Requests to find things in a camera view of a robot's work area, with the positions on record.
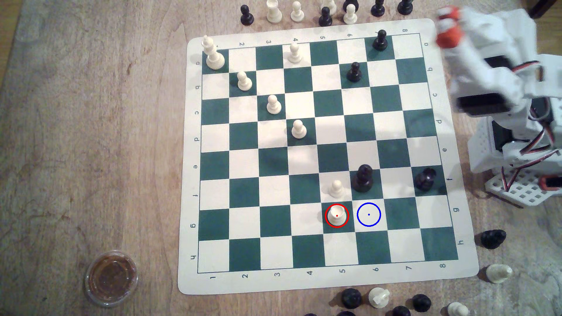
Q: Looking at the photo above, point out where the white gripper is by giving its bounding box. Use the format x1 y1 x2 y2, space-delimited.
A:
436 6 542 116

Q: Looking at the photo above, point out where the white chess rook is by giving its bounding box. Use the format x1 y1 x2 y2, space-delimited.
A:
266 0 283 24

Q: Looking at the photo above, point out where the tall black chess piece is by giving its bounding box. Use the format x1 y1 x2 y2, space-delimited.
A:
352 164 375 193

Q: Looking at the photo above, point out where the white chess king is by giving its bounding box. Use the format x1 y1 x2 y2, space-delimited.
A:
201 36 226 70

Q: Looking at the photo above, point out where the green and white chess mat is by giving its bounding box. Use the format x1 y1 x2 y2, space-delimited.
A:
177 18 479 296

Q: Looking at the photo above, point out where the white chess knight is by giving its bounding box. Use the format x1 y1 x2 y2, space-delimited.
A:
368 287 390 309

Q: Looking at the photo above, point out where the black chess knight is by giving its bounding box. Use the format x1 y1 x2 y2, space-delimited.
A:
342 288 363 309

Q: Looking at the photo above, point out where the dark brown object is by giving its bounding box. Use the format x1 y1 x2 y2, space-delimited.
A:
529 0 562 19

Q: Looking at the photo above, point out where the orange clamp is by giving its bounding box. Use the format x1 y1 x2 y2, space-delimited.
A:
539 175 562 191

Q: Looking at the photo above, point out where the clear cup with brown liquid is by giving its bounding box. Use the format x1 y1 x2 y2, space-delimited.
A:
85 250 139 307

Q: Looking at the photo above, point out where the red black white servo cable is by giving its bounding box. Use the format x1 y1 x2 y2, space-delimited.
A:
501 148 562 193

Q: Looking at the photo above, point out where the white perforated base plate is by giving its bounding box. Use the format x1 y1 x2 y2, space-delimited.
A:
485 169 562 208

